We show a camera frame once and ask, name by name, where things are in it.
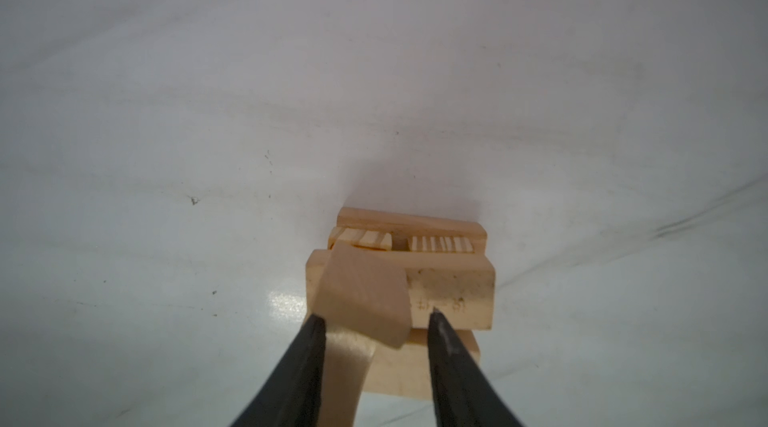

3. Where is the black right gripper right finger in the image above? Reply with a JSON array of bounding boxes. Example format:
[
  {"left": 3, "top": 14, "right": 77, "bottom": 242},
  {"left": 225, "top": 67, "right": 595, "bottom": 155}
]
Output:
[{"left": 427, "top": 309, "right": 523, "bottom": 427}]

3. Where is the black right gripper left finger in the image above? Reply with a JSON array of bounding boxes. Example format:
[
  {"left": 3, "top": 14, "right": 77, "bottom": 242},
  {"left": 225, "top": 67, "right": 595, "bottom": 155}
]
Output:
[{"left": 232, "top": 315, "right": 326, "bottom": 427}]

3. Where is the plain wood block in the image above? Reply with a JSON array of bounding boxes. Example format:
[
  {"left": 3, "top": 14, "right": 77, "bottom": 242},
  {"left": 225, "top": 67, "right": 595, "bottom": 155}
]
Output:
[
  {"left": 306, "top": 250, "right": 496, "bottom": 330},
  {"left": 336, "top": 207, "right": 488, "bottom": 254}
]

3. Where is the wood arch block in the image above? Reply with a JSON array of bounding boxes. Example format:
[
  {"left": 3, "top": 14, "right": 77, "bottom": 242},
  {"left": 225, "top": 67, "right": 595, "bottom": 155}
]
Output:
[{"left": 310, "top": 243, "right": 412, "bottom": 426}]

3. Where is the printed monkey wood block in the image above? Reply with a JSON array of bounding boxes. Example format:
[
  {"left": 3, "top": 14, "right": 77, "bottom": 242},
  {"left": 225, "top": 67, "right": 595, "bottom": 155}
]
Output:
[{"left": 408, "top": 236, "right": 474, "bottom": 254}]

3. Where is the engraved long wood block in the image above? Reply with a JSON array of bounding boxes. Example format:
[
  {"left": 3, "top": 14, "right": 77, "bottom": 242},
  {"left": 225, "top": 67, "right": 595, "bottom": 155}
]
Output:
[{"left": 363, "top": 329, "right": 432, "bottom": 400}]

